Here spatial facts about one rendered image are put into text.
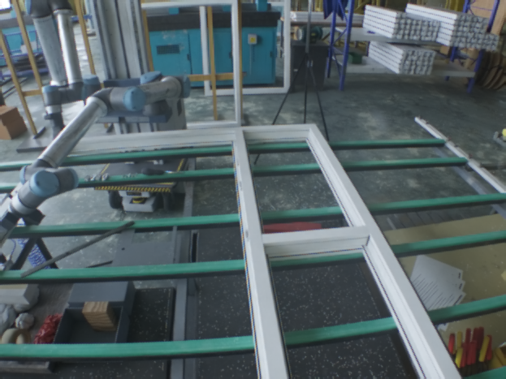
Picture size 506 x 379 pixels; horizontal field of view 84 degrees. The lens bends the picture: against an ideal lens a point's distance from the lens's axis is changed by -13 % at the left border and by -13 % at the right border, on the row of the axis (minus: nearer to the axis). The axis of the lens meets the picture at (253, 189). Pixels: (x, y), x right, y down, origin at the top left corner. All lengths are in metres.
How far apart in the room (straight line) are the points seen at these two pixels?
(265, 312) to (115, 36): 2.10
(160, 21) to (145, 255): 4.33
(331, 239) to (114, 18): 2.01
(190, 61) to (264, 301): 4.68
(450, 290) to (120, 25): 2.45
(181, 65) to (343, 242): 4.52
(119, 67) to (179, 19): 2.71
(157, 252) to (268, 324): 0.50
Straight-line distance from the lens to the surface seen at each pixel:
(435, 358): 0.94
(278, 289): 1.36
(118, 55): 2.51
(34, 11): 2.30
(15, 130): 5.03
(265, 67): 5.34
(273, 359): 0.83
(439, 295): 1.47
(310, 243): 1.10
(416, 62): 5.67
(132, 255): 1.20
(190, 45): 5.22
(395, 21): 5.40
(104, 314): 1.25
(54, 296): 1.55
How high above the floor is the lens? 1.69
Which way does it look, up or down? 36 degrees down
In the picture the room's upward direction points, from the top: straight up
